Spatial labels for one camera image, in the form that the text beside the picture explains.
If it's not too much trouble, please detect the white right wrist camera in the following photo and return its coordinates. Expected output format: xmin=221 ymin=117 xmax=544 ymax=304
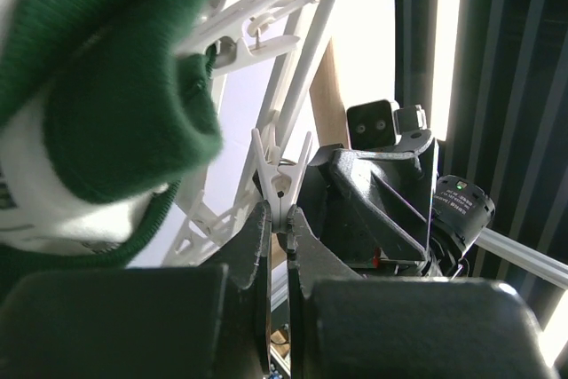
xmin=346 ymin=99 xmax=428 ymax=151

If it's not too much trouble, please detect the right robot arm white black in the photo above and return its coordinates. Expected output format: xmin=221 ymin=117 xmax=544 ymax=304
xmin=297 ymin=130 xmax=495 ymax=278

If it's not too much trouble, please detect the wooden drying rack frame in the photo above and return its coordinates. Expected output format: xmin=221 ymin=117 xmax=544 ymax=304
xmin=270 ymin=0 xmax=351 ymax=273

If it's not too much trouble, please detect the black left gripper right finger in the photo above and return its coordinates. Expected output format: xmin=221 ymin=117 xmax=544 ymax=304
xmin=286 ymin=208 xmax=557 ymax=378

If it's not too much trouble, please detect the white plastic clip hanger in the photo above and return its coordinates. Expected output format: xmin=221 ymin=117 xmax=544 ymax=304
xmin=162 ymin=0 xmax=338 ymax=266

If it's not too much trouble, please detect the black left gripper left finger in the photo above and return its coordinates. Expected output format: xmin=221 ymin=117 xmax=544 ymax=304
xmin=1 ymin=202 xmax=272 ymax=378

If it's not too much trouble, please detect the white green t-shirt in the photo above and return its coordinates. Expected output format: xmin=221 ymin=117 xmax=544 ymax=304
xmin=1 ymin=0 xmax=222 ymax=295

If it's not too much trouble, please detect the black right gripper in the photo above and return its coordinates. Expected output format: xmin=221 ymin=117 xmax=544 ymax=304
xmin=297 ymin=134 xmax=439 ymax=277

